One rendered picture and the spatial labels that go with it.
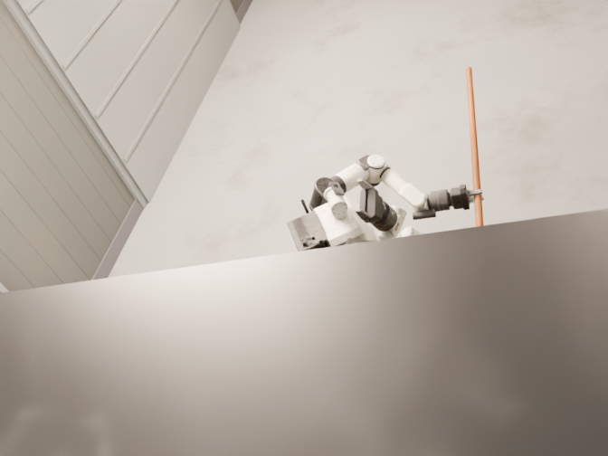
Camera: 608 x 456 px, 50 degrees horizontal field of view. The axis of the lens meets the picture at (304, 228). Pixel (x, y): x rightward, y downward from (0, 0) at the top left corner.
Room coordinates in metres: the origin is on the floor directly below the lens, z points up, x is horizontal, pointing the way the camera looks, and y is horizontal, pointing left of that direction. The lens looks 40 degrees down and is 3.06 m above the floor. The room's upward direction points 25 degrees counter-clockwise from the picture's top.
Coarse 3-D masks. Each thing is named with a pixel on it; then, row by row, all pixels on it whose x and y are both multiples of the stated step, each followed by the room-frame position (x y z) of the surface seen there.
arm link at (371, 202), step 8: (360, 192) 1.67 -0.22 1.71; (368, 192) 1.66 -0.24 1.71; (376, 192) 1.64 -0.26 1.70; (360, 200) 1.65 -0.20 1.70; (368, 200) 1.63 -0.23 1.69; (376, 200) 1.62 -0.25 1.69; (360, 208) 1.62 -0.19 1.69; (368, 208) 1.61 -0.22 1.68; (376, 208) 1.60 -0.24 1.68; (384, 208) 1.63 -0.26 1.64; (392, 208) 1.65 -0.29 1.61; (376, 216) 1.58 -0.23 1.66; (384, 216) 1.62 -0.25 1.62; (392, 216) 1.62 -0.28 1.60; (376, 224) 1.61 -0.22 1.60; (384, 224) 1.61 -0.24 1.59
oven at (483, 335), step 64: (320, 256) 1.04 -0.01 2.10; (384, 256) 0.96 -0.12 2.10; (448, 256) 0.89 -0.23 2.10; (512, 256) 0.82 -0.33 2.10; (576, 256) 0.76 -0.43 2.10; (0, 320) 1.32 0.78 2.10; (64, 320) 1.21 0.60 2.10; (128, 320) 1.12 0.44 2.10; (192, 320) 1.03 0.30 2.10; (256, 320) 0.95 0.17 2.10; (320, 320) 0.88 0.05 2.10; (384, 320) 0.81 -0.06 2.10; (448, 320) 0.75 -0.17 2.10; (512, 320) 0.69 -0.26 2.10; (576, 320) 0.63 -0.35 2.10; (0, 384) 1.10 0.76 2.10; (64, 384) 1.02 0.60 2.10; (128, 384) 0.94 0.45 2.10; (192, 384) 0.87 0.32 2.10; (256, 384) 0.80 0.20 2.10; (320, 384) 0.74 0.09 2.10; (384, 384) 0.68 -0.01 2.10; (448, 384) 0.63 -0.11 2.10; (512, 384) 0.58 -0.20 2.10; (576, 384) 0.53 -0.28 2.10; (0, 448) 0.92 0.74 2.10; (64, 448) 0.85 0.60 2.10; (128, 448) 0.79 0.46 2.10; (192, 448) 0.73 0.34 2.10; (256, 448) 0.67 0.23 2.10; (320, 448) 0.62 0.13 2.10; (384, 448) 0.57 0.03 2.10; (448, 448) 0.53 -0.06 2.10; (512, 448) 0.48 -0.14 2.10; (576, 448) 0.44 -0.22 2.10
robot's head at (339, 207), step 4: (328, 188) 2.02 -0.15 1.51; (336, 188) 2.01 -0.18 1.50; (328, 192) 2.00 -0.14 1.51; (332, 192) 1.99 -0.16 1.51; (328, 196) 1.98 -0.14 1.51; (332, 196) 1.96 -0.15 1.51; (336, 196) 1.95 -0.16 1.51; (340, 196) 1.95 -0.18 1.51; (328, 200) 1.96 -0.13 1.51; (332, 200) 1.94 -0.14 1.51; (336, 200) 1.93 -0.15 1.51; (340, 200) 1.92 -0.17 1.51; (344, 200) 1.93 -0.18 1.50; (328, 204) 1.95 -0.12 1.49; (332, 204) 1.92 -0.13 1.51; (336, 204) 1.91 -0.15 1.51; (340, 204) 1.92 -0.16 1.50; (344, 204) 1.91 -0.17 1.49; (332, 208) 1.92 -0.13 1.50; (336, 208) 1.92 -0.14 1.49; (340, 208) 1.92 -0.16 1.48; (344, 208) 1.91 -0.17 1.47; (332, 212) 1.92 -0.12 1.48; (336, 212) 1.92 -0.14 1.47; (340, 212) 1.92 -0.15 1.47; (344, 212) 1.91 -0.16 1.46
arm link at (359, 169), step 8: (360, 160) 2.29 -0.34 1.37; (368, 160) 2.28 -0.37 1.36; (376, 160) 2.27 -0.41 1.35; (384, 160) 2.26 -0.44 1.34; (352, 168) 2.26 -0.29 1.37; (360, 168) 2.26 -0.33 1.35; (376, 168) 2.24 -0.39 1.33; (344, 176) 2.22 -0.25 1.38; (352, 176) 2.22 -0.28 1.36; (360, 176) 2.23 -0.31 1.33; (368, 176) 2.25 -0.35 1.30; (352, 184) 2.21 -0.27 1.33
